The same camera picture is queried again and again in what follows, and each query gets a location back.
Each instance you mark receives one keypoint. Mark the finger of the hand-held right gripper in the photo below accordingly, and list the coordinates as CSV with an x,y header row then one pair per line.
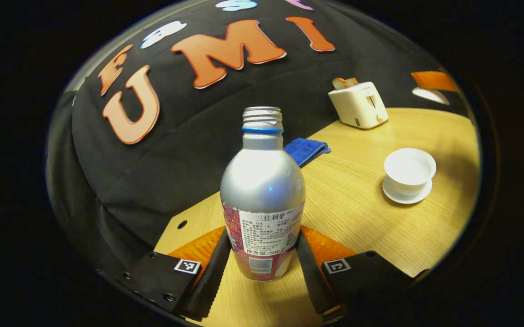
x,y
434,81

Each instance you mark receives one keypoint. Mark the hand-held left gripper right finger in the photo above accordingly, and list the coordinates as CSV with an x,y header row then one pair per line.
x,y
311,277

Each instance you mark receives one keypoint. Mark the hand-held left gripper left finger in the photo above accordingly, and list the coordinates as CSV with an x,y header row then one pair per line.
x,y
214,277

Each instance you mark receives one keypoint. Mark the white teacup lid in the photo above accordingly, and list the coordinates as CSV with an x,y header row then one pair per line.
x,y
430,96

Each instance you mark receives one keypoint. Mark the white teacup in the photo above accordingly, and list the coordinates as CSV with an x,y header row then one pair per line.
x,y
409,170

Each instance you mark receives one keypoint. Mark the silver water bottle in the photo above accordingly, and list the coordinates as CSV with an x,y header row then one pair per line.
x,y
262,190

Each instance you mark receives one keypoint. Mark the black table grommet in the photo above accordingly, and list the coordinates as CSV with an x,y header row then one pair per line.
x,y
182,224

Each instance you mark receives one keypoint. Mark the white toaster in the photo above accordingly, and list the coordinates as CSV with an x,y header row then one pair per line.
x,y
357,106

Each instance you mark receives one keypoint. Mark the brown toast slice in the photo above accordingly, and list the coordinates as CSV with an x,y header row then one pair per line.
x,y
339,83
352,81

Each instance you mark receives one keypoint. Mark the black backdrop cloth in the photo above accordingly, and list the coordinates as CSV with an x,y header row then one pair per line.
x,y
175,172

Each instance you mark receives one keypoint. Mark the white saucer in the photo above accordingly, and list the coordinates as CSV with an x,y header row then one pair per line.
x,y
396,196

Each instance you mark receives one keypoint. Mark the blue towel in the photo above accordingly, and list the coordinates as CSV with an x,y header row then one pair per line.
x,y
305,150

